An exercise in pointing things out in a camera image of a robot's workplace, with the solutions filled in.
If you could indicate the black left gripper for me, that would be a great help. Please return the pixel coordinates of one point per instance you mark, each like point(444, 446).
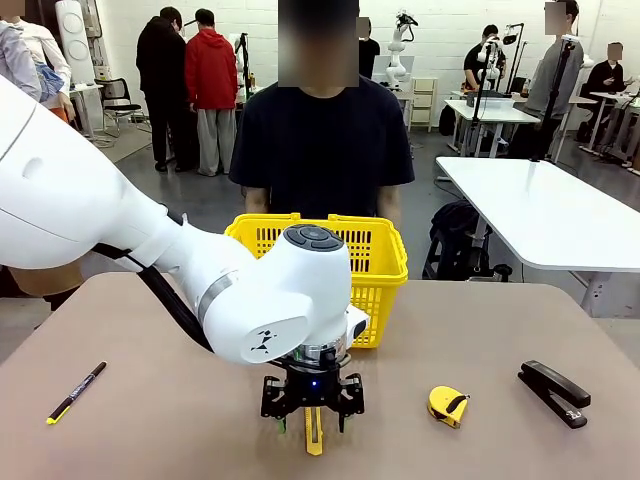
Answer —
point(315, 387)

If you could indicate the yellow utility knife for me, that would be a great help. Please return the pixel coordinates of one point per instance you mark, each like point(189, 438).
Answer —
point(314, 435)

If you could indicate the black yellow-tipped highlighter pen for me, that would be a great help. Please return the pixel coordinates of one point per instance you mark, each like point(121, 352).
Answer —
point(77, 392)

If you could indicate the person's left forearm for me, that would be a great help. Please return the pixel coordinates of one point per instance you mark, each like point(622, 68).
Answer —
point(390, 202)

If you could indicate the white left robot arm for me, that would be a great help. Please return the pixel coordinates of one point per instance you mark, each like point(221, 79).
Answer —
point(150, 240)

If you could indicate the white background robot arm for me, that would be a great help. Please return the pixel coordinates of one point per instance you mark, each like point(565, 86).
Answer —
point(400, 55)

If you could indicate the person's right forearm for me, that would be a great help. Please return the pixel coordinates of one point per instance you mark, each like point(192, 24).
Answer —
point(256, 200)

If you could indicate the yellow plastic shopping basket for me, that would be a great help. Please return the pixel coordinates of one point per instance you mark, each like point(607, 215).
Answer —
point(380, 260)

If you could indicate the person in black t-shirt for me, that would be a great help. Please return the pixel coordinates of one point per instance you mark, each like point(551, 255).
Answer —
point(320, 145)

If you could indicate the person in red hoodie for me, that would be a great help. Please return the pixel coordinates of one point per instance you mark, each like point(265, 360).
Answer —
point(212, 75)

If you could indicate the person behind in black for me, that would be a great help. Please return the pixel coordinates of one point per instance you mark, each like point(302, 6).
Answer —
point(369, 52)

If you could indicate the person in black jacket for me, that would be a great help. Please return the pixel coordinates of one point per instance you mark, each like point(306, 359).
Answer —
point(160, 75)

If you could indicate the person in black shirt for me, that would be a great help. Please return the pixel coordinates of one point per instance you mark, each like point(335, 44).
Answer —
point(480, 60)

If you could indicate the person in grey sweater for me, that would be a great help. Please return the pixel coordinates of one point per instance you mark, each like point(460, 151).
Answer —
point(557, 75)

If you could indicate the seated person in black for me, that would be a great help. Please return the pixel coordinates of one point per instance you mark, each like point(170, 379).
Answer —
point(606, 77)

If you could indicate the yellow tape measure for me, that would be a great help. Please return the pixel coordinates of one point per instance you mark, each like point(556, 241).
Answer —
point(445, 402)

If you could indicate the black backpack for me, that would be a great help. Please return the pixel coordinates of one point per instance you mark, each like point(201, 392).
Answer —
point(457, 240)

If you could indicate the black stapler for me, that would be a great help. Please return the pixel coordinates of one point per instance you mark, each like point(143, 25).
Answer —
point(555, 395)

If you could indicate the brown cardboard box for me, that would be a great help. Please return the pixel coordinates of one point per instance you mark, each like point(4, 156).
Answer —
point(47, 280)

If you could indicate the large white table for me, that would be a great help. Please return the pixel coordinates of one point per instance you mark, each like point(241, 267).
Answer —
point(540, 210)

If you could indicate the white drawer cart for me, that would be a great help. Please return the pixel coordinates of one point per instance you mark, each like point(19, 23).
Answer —
point(424, 102)

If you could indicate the small white table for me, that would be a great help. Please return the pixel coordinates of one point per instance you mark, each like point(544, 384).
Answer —
point(492, 112)

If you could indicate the black office chair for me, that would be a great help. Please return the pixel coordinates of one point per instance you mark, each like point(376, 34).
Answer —
point(117, 100)

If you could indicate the white tower air conditioner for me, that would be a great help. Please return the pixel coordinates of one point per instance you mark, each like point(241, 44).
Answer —
point(75, 40)

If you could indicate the figure in orange trousers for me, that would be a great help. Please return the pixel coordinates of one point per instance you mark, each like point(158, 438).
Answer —
point(52, 55)

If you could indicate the figure in grey-blue shirt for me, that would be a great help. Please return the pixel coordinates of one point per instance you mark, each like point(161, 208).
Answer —
point(17, 65)

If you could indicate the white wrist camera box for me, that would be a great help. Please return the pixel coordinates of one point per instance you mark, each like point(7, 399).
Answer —
point(359, 325)

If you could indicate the black camera stand pole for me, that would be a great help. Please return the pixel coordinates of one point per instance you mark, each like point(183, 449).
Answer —
point(557, 100)

